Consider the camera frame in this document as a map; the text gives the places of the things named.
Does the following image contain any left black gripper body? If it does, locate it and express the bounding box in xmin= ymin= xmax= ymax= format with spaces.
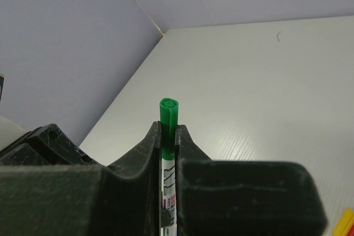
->
xmin=1 ymin=124 xmax=98 ymax=166

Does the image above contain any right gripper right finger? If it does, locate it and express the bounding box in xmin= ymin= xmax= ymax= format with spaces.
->
xmin=175 ymin=125 xmax=327 ymax=235

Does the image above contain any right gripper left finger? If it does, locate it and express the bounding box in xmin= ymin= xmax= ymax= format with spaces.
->
xmin=1 ymin=122 xmax=162 ymax=235

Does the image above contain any green end white pen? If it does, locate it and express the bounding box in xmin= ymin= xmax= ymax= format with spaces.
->
xmin=162 ymin=159 xmax=177 ymax=236

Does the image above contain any dark green pen cap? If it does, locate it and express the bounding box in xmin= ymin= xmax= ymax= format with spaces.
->
xmin=159 ymin=98 xmax=179 ymax=160

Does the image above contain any yellow pen cap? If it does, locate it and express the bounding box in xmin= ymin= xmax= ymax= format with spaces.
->
xmin=331 ymin=208 xmax=354 ymax=236

